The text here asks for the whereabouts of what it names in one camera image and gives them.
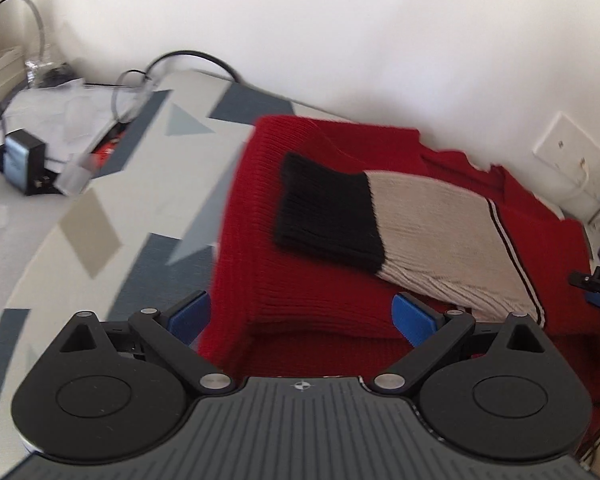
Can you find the grey white geometric table cover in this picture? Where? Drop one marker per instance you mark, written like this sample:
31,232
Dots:
130,200

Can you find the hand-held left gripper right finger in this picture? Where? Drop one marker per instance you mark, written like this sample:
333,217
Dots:
412,317

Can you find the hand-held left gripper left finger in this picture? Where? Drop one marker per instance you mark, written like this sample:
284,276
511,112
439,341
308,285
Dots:
192,315

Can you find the white plastic sheets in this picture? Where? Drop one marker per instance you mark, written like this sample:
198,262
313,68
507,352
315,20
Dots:
55,110

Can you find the grey power adapter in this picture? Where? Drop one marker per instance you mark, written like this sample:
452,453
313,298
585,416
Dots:
25,162

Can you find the red and beige knit sweater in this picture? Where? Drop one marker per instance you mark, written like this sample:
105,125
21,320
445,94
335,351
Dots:
290,280

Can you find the white wall socket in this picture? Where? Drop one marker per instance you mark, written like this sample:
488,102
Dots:
575,155

